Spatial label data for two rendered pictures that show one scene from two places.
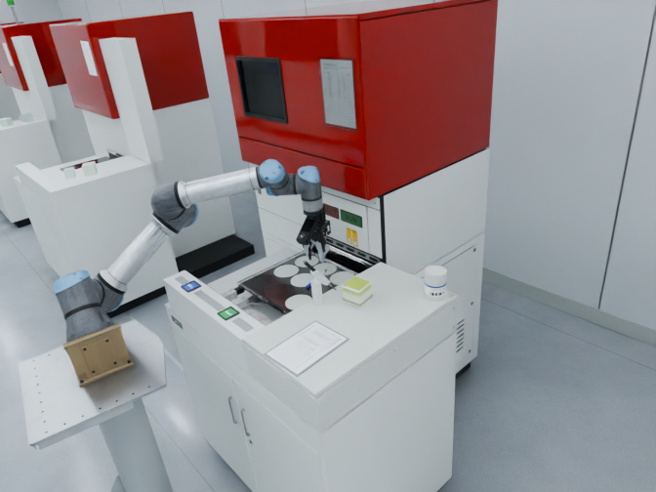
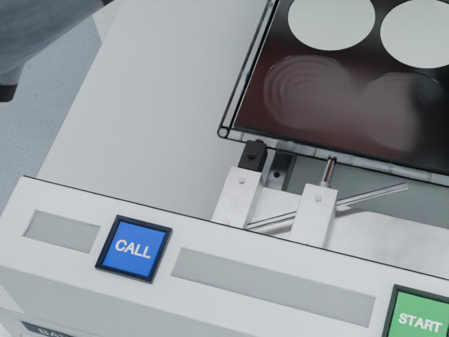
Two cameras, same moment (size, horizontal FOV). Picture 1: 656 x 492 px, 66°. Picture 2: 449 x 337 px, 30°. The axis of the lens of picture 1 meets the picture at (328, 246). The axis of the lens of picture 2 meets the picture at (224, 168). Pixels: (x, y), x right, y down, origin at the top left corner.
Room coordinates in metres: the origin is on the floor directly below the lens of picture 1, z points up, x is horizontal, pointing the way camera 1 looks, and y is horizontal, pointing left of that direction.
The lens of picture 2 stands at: (1.24, 0.57, 1.64)
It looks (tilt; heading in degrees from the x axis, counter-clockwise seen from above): 58 degrees down; 337
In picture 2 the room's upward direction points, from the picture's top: 11 degrees counter-clockwise
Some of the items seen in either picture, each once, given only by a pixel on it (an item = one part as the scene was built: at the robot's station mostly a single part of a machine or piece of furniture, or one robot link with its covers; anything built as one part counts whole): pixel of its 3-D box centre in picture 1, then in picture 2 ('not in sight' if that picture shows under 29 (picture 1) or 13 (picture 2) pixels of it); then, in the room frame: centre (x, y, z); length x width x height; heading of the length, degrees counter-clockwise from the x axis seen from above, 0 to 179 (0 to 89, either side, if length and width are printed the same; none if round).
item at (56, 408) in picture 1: (102, 384); not in sight; (1.36, 0.82, 0.75); 0.45 x 0.44 x 0.13; 120
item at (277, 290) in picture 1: (303, 280); (425, 34); (1.68, 0.11, 0.90); 0.34 x 0.34 x 0.01; 39
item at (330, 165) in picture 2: not in sight; (327, 175); (1.60, 0.30, 0.89); 0.05 x 0.01 x 0.01; 129
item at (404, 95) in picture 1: (356, 85); not in sight; (2.17, -0.19, 1.52); 0.81 x 0.75 x 0.59; 39
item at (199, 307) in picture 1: (213, 316); (278, 316); (1.50, 0.43, 0.89); 0.55 x 0.09 x 0.14; 39
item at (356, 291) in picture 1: (357, 292); not in sight; (1.40, -0.08, 1.00); 0.07 x 0.07 x 0.07; 48
